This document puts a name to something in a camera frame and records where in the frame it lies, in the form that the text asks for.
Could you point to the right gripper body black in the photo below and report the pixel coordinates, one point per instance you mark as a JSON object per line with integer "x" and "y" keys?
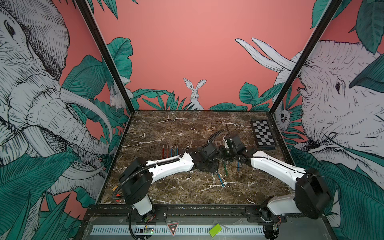
{"x": 227, "y": 154}

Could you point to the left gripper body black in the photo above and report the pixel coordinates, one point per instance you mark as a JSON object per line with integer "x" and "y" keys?
{"x": 211, "y": 167}

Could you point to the blue carving knife front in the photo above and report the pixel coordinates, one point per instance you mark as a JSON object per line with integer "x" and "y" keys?
{"x": 220, "y": 179}

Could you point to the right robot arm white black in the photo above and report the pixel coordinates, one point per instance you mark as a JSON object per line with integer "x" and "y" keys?
{"x": 311, "y": 193}

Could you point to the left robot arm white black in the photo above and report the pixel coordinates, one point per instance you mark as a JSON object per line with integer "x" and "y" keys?
{"x": 135, "y": 181}

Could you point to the black white checkerboard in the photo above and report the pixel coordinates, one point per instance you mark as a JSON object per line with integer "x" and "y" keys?
{"x": 263, "y": 134}

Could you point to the green sticky note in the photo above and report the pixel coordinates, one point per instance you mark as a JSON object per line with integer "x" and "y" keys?
{"x": 216, "y": 229}

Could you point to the triangular warning sticker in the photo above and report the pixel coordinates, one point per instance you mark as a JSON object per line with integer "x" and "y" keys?
{"x": 173, "y": 227}

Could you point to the small circuit board green led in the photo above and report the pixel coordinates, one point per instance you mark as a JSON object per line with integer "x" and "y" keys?
{"x": 147, "y": 230}

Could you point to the black front mounting rail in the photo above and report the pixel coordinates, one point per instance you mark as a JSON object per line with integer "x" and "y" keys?
{"x": 165, "y": 213}

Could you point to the white slotted cable duct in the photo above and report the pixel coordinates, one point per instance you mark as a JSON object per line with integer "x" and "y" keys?
{"x": 183, "y": 230}

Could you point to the right black frame post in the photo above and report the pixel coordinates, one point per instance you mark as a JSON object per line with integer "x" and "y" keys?
{"x": 324, "y": 21}

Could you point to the black frame post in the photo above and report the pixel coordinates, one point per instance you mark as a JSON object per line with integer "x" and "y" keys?
{"x": 103, "y": 48}
{"x": 324, "y": 21}

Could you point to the left black frame post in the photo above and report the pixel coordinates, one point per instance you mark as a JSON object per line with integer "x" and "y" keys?
{"x": 103, "y": 48}

